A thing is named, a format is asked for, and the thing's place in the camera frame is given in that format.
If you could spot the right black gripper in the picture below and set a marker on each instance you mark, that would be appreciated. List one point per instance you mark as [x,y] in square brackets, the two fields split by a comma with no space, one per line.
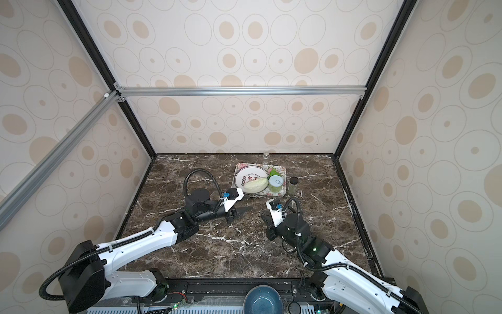
[270,221]

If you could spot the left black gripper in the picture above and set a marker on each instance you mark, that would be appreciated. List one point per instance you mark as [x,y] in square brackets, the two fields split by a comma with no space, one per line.
[233,213]

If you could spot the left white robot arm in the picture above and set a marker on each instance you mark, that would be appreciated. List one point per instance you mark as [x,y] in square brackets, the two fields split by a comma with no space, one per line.
[93,272]

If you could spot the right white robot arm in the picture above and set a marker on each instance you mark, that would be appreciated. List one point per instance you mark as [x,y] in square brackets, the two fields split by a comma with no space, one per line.
[335,277]

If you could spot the pale napa cabbage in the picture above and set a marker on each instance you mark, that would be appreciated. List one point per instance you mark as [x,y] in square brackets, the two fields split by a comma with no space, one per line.
[256,186]

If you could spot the white round plate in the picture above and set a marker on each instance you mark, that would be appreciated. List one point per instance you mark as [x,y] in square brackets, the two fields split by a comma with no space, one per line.
[246,174]

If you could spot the green labelled tin can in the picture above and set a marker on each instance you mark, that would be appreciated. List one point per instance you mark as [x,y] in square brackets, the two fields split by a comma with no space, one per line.
[275,184]

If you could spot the green herb spice jar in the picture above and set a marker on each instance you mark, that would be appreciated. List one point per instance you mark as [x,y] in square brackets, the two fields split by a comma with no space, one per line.
[293,186]

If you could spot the green plastic leaf vegetable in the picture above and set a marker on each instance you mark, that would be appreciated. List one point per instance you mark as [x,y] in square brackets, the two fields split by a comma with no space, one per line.
[273,172]

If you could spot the clear glass shaker bottle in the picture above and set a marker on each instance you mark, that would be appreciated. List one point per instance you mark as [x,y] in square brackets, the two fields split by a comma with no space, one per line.
[266,156]

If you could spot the blue ceramic bowl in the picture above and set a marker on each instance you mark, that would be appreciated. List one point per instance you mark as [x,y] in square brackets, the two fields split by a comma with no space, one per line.
[263,299]

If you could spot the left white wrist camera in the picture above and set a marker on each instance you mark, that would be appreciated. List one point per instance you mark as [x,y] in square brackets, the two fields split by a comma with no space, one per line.
[231,197]

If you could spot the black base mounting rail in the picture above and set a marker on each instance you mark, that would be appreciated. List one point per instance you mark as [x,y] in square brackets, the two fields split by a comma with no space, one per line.
[296,289]

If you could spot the horizontal aluminium frame rail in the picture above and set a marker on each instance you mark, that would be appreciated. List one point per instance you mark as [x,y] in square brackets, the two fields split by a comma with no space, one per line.
[244,91]

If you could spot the black vertical right corner post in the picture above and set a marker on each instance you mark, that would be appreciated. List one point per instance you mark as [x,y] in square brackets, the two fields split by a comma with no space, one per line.
[396,30]

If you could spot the black vertical corner post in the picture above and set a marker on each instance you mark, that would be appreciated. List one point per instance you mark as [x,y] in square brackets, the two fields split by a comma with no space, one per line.
[396,30]
[70,11]

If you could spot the side aluminium frame rail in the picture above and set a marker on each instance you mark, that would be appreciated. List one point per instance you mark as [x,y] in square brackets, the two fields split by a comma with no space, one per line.
[11,205]

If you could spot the black vertical left corner post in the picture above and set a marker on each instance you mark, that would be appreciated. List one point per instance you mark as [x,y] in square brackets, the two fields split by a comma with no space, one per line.
[70,11]

